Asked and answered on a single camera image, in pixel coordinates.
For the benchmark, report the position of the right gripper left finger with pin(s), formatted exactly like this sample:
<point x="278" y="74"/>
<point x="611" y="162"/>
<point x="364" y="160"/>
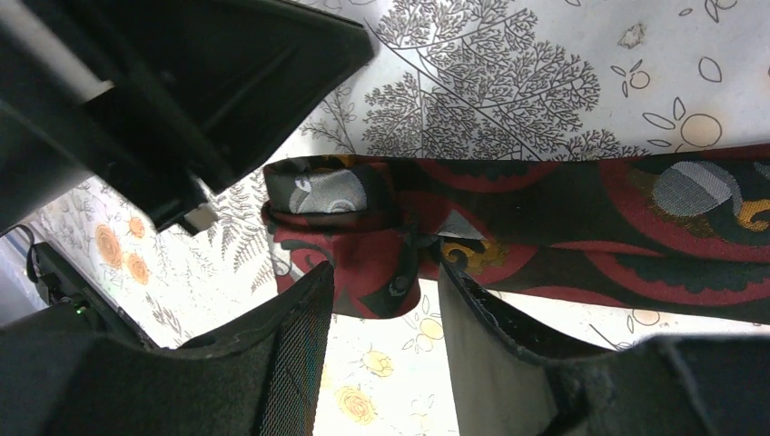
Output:
<point x="260" y="374"/>

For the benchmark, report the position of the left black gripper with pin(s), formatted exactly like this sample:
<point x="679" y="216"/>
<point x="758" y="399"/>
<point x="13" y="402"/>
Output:
<point x="165" y="101"/>

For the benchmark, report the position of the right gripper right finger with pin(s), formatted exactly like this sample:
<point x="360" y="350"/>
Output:
<point x="510" y="373"/>

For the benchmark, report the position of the dark red patterned tie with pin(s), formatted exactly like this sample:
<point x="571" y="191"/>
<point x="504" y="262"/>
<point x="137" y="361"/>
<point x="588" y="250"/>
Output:
<point x="682" y="233"/>

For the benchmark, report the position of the floral tablecloth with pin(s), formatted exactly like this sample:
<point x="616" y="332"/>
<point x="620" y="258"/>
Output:
<point x="576" y="80"/>

